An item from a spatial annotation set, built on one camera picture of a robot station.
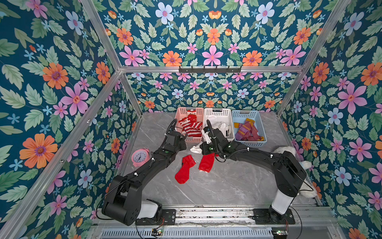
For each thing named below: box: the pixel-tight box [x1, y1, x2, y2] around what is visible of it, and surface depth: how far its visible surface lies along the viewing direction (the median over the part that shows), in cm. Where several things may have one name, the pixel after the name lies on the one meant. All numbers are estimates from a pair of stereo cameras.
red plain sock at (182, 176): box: [175, 154, 197, 184], surface depth 92 cm
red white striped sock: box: [178, 110, 203, 137], surface depth 110 cm
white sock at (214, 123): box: [207, 115, 232, 137], surface depth 109 cm
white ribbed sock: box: [190, 141, 204, 154], surface depth 88 cm
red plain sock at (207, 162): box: [198, 152, 216, 173], surface depth 95 cm
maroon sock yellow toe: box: [233, 118, 265, 141], surface depth 106 cm
